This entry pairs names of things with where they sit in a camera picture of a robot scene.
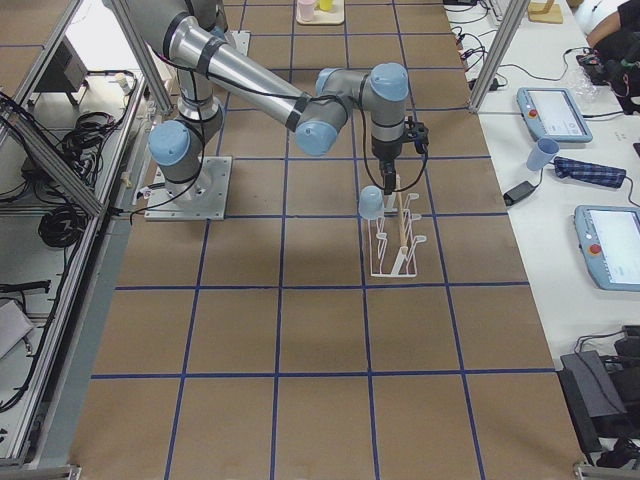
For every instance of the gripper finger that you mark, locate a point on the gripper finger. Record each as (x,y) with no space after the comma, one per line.
(389,180)

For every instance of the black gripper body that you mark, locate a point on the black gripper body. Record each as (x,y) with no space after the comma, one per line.
(386,150)

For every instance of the blue plastic cup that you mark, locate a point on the blue plastic cup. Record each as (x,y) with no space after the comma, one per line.
(371,203)

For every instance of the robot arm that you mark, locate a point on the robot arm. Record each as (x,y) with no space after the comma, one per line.
(190,34)

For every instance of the blue cup on desk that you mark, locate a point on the blue cup on desk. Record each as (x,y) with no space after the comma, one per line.
(542,153)

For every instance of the pink plastic cup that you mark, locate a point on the pink plastic cup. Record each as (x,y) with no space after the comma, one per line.
(306,10)

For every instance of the black power adapter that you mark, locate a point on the black power adapter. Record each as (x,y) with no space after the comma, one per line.
(518,193)

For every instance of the cream plastic tray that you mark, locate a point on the cream plastic tray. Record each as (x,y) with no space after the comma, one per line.
(336,16)

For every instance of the upper teach pendant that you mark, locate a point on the upper teach pendant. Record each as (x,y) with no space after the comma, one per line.
(552,113)

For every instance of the teach pendant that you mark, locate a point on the teach pendant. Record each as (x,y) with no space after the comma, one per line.
(552,113)
(609,242)

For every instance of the folded plaid umbrella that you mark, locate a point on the folded plaid umbrella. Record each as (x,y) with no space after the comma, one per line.
(596,174)

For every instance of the lower teach pendant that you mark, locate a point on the lower teach pendant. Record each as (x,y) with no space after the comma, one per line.
(609,242)

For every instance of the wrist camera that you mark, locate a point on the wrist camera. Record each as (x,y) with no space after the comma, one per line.
(417,134)

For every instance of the white wire cup rack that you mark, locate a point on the white wire cup rack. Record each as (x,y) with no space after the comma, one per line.
(392,243)

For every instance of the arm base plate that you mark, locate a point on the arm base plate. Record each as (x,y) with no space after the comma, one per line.
(205,200)
(239,39)

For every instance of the aluminium frame post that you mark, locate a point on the aluminium frame post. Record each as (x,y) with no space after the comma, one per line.
(506,32)

